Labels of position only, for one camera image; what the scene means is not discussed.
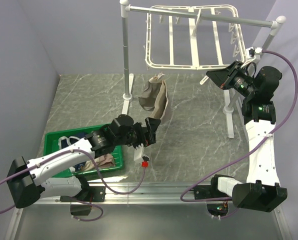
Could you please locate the navy white underwear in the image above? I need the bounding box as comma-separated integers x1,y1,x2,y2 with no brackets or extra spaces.
58,132,87,173

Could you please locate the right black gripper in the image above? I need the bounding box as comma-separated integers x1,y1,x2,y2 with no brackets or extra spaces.
205,61,257,98

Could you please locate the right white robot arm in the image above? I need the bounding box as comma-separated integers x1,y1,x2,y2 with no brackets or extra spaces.
206,61,288,212

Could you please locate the beige pink underwear pile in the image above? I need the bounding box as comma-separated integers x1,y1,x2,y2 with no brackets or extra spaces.
81,154,116,172

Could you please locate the grey white garment rack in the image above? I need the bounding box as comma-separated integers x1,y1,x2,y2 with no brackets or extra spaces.
119,0,287,139

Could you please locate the aluminium rail base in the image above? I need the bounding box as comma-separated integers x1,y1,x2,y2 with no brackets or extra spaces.
5,182,292,240

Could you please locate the white clip drying hanger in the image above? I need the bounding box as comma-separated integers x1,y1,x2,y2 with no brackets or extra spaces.
144,4,247,71

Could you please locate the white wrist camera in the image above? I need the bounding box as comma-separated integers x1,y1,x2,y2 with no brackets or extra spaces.
241,47,263,68
133,145,150,163

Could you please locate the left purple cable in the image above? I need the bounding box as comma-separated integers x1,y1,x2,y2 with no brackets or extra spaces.
0,149,147,222

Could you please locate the green plastic tray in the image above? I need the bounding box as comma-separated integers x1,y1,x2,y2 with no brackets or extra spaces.
43,125,124,179

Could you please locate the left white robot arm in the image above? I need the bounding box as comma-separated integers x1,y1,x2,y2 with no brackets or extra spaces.
6,114,161,209

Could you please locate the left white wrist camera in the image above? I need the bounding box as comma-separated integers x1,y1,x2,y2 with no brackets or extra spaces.
133,145,150,163

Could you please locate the taupe beige underwear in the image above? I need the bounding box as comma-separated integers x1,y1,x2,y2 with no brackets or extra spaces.
138,72,172,125

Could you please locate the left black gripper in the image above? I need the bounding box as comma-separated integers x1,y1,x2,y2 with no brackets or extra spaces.
115,117,161,152

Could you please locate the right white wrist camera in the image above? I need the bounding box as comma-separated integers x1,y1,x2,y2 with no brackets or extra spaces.
241,47,263,68

